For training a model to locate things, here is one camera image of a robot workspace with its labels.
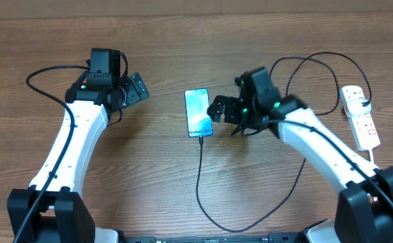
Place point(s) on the white charger plug adapter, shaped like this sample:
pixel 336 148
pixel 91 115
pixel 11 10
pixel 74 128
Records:
pixel 357 107

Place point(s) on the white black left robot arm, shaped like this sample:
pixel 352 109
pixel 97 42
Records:
pixel 51 208

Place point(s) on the white power strip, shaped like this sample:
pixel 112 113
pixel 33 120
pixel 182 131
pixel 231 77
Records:
pixel 362 127

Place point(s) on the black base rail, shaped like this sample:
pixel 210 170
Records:
pixel 269 238

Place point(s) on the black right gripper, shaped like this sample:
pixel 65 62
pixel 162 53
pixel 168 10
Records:
pixel 231 105

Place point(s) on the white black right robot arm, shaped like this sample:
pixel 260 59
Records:
pixel 365 192

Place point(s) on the blue Galaxy smartphone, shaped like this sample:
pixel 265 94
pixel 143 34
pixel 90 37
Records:
pixel 198 121

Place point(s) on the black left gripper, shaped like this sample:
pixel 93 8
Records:
pixel 133 94

